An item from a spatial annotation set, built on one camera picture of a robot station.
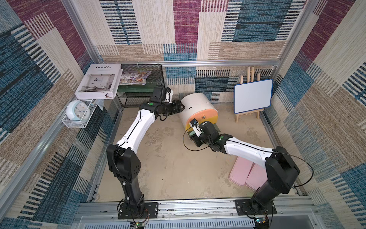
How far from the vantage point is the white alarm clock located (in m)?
0.63

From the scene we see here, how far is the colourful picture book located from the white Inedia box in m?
0.02

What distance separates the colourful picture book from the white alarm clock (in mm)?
227

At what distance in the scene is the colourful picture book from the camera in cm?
83

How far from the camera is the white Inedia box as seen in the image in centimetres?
71

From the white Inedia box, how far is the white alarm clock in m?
0.05

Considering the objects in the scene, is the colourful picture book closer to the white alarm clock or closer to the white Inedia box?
the white Inedia box
